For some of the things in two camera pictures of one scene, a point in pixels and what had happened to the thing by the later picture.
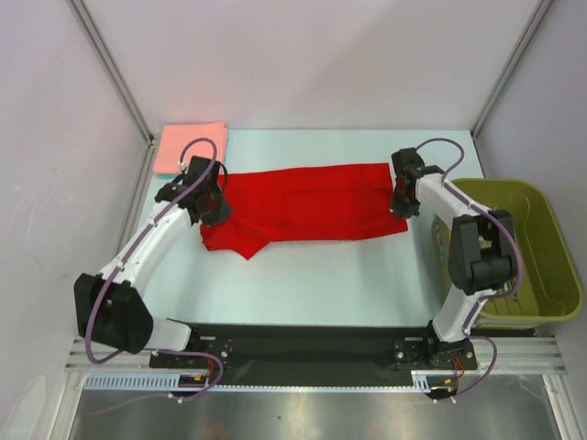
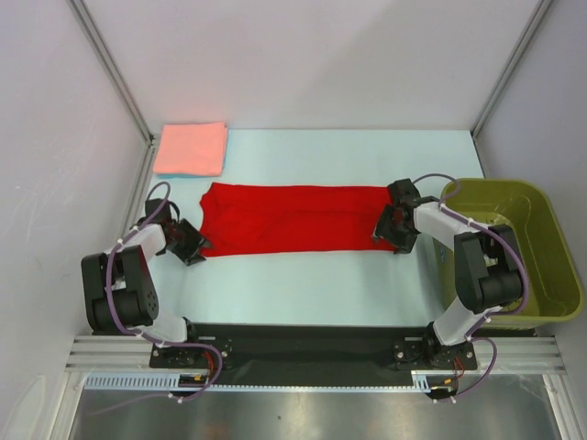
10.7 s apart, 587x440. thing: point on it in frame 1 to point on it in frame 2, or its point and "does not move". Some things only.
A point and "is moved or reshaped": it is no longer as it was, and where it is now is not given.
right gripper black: [403, 211] to [404, 244]
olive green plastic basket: [548, 289] does not move
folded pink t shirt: [174, 137] does not move
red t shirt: [304, 203] is moved or reshaped
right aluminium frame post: [513, 65] does not move
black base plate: [313, 355] does not move
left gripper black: [221, 214] to [195, 242]
